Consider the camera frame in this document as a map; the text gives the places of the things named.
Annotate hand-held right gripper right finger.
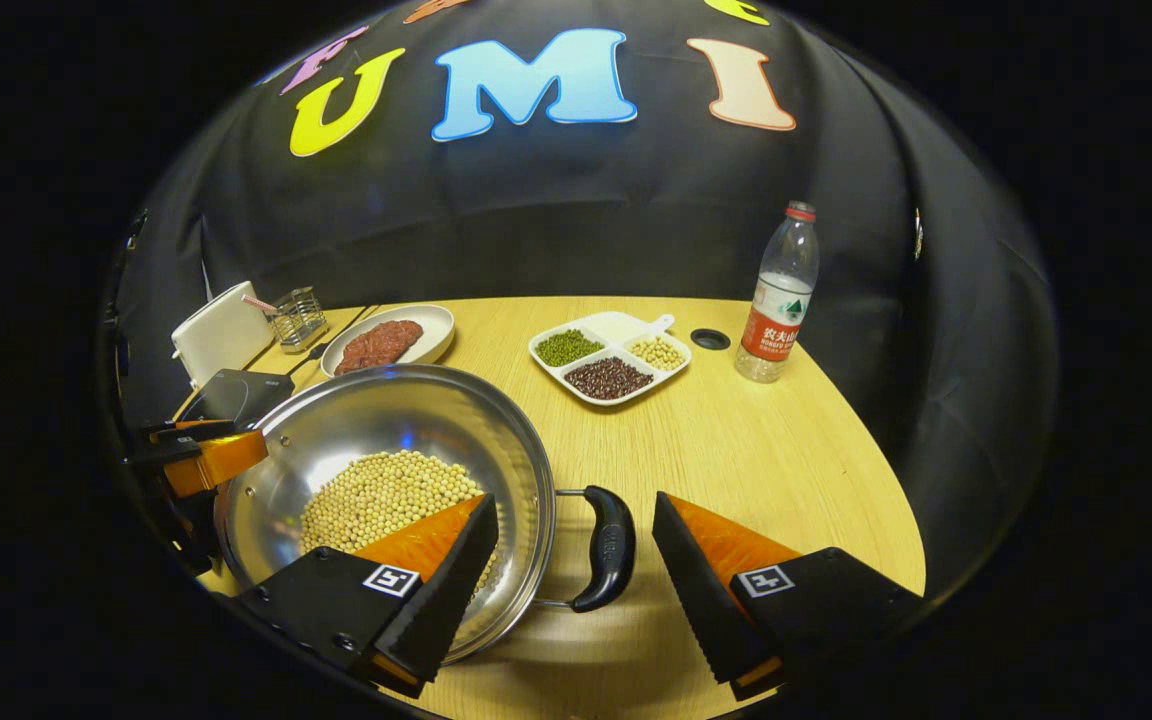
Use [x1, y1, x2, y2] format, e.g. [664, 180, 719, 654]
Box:
[652, 491, 927, 701]

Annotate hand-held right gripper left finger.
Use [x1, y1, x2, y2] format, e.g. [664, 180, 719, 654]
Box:
[236, 493, 500, 699]

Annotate black induction cooktop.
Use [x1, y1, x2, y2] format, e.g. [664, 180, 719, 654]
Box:
[179, 369, 295, 427]

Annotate stainless steel pot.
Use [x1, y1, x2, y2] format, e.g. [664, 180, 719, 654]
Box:
[214, 363, 637, 666]

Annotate soybeans in pot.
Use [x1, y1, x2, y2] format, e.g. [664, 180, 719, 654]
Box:
[298, 450, 497, 593]

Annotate white toaster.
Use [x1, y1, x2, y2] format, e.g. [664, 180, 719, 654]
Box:
[171, 281, 275, 389]

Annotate red meat piece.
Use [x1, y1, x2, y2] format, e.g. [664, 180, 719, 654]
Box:
[334, 335, 389, 376]
[368, 320, 425, 363]

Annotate dark red beans pile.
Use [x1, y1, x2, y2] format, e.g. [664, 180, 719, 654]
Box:
[563, 357, 655, 402]

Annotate small yellow beans pile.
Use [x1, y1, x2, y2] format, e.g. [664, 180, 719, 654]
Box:
[628, 337, 687, 372]

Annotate round white plate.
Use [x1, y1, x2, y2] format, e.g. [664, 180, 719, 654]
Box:
[321, 304, 456, 378]

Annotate green mung beans pile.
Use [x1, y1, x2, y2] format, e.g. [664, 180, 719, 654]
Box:
[535, 330, 605, 368]

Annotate white divided dish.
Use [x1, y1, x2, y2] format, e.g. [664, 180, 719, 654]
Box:
[528, 312, 693, 408]

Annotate clear water bottle red label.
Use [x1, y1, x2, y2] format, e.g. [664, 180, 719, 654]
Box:
[734, 201, 821, 384]

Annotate black cooktop power cable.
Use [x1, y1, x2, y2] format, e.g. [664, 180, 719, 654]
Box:
[281, 340, 333, 377]

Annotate small wire mesh holder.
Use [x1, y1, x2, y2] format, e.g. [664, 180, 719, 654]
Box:
[271, 287, 329, 354]

